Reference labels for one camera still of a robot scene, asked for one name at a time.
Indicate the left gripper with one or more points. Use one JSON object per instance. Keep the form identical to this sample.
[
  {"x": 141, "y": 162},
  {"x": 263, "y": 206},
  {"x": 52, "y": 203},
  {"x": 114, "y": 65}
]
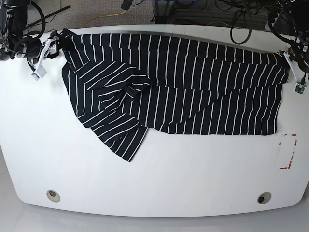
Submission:
[{"x": 297, "y": 54}]

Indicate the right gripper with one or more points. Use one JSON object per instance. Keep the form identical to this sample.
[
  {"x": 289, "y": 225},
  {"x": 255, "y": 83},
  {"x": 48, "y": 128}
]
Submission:
[{"x": 34, "y": 47}]

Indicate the black white striped T-shirt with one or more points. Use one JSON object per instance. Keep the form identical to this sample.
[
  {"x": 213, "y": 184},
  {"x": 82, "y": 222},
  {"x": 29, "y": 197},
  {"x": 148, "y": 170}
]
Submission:
[{"x": 120, "y": 85}]

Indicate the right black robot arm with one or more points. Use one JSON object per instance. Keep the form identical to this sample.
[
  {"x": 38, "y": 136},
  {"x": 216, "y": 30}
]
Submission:
[{"x": 13, "y": 21}]

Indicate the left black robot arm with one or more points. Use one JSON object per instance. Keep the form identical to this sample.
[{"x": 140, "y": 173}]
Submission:
[{"x": 296, "y": 13}]

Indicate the black tripod stand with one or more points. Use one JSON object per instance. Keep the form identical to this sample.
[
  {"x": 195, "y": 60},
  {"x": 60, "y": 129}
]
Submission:
[{"x": 48, "y": 16}]

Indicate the red tape rectangle marking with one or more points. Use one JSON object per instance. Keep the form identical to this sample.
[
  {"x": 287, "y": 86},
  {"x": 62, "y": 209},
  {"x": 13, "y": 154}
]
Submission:
[{"x": 286, "y": 151}]

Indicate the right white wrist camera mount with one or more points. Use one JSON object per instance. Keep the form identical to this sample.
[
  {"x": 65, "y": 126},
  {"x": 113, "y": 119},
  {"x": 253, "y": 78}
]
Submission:
[{"x": 38, "y": 70}]

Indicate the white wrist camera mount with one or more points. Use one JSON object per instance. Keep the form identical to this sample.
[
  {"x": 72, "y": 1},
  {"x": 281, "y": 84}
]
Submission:
[
  {"x": 295, "y": 72},
  {"x": 38, "y": 70}
]

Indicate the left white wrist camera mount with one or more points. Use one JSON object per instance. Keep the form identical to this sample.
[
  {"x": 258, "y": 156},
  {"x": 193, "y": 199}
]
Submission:
[{"x": 295, "y": 72}]

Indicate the left table cable grommet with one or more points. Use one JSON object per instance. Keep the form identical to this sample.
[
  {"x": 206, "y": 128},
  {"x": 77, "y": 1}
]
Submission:
[{"x": 53, "y": 196}]

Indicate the table cable grommet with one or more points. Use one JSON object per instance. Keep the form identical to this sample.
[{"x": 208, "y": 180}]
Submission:
[
  {"x": 53, "y": 196},
  {"x": 264, "y": 198}
]

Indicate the right table cable grommet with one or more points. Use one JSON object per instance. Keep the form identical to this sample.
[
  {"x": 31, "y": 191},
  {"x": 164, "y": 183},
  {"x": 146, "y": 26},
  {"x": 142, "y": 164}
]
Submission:
[{"x": 264, "y": 198}]

